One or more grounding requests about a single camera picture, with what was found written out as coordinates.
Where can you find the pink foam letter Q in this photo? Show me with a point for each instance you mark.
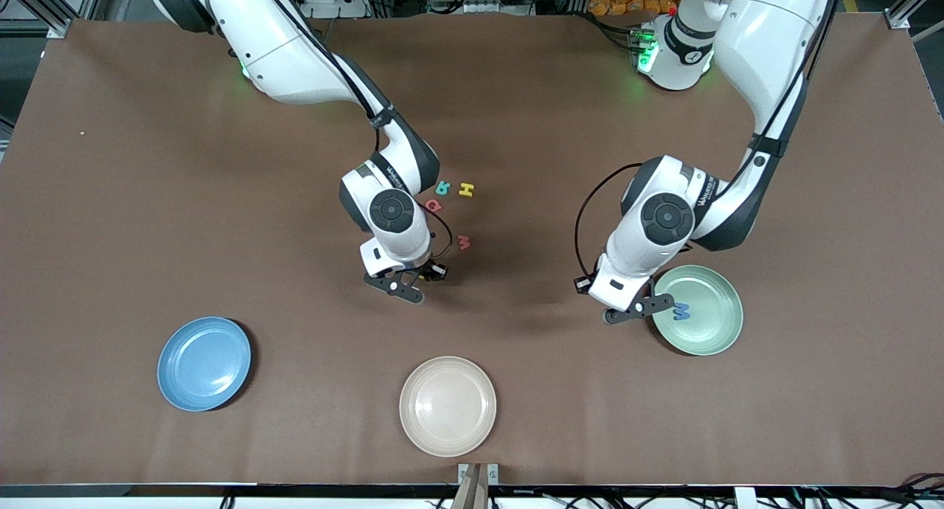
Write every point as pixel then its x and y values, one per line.
pixel 435 209

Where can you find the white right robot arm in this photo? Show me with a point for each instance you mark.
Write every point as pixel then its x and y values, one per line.
pixel 280 52

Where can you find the teal foam letter R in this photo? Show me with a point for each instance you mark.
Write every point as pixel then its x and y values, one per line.
pixel 442 188

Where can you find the aluminium frame profile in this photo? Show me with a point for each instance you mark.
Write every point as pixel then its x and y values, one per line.
pixel 63 21
pixel 901 18

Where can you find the metal table edge bracket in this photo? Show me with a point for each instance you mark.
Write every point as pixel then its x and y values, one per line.
pixel 493 472

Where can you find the blue plate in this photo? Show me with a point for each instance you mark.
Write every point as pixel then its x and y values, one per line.
pixel 204 364

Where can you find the blue foam letter M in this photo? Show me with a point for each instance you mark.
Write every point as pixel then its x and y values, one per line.
pixel 681 311

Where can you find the white edge bracket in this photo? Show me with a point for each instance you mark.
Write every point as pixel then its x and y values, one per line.
pixel 745 498

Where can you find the yellow foam letter H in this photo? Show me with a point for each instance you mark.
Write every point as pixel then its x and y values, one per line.
pixel 465 190

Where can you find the beige plate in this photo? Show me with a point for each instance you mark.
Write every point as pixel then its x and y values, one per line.
pixel 448 406

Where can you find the beige wooden pole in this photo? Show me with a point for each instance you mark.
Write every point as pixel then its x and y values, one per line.
pixel 470 494

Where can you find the green plate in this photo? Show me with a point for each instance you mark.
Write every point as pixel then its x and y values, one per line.
pixel 712 328

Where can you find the pink foam lowercase w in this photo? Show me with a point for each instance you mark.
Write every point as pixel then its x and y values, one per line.
pixel 464 242

